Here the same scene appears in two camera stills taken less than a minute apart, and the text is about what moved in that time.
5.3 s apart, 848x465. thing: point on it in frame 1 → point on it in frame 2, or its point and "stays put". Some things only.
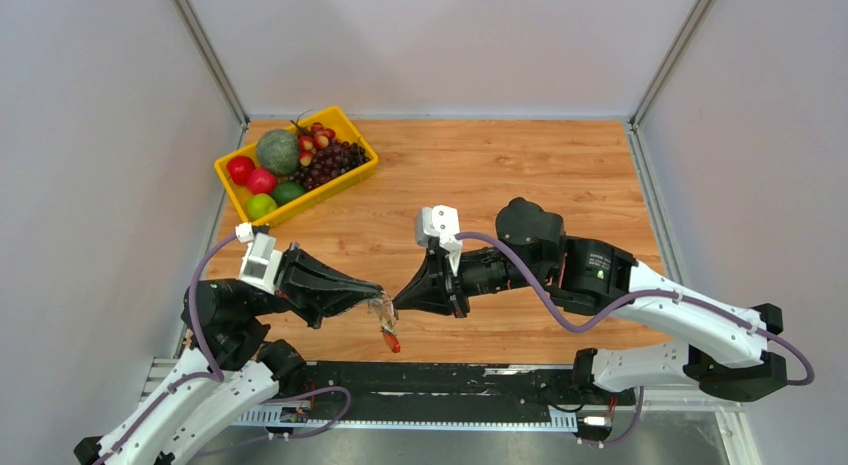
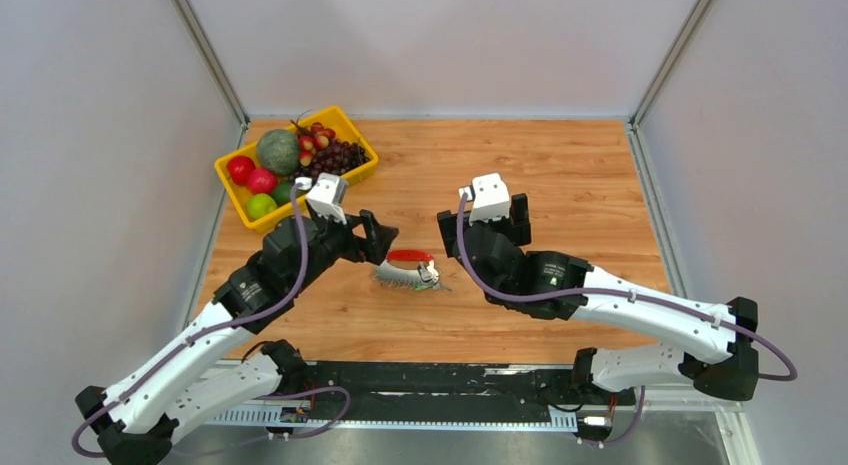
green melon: [278, 150] stays put
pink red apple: [261, 181] stays put
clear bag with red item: [384, 308] → [401, 268]
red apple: [239, 168] stays put
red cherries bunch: [312, 139] stays put
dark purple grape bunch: [329, 162] stays put
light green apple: [259, 205] stays put
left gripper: [311, 286] → [376, 243]
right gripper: [436, 289] → [516, 226]
